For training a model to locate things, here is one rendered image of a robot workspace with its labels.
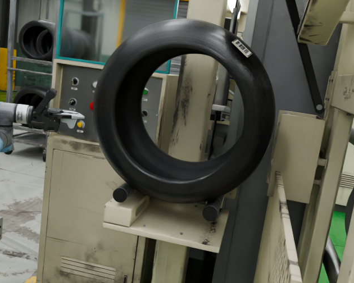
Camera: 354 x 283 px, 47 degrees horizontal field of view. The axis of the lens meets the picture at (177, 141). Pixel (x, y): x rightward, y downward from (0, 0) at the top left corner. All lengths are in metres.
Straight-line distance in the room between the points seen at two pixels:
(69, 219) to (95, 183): 0.24
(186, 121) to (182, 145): 0.10
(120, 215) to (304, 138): 0.67
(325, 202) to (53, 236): 1.31
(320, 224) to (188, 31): 0.83
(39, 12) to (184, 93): 11.26
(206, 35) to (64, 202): 1.22
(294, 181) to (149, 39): 0.70
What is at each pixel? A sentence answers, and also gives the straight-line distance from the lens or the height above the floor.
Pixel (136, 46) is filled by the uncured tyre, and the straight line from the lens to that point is 1.19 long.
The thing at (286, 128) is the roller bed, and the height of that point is 1.15.
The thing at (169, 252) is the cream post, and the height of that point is 0.58.
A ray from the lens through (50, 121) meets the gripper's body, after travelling 1.67.
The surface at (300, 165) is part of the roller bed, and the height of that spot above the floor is 1.03.
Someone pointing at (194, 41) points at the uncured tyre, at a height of 1.38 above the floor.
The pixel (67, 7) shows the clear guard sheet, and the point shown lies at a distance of 2.02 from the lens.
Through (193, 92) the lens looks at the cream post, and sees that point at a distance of 1.52.
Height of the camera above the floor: 1.30
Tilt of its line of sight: 10 degrees down
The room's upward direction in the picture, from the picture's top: 8 degrees clockwise
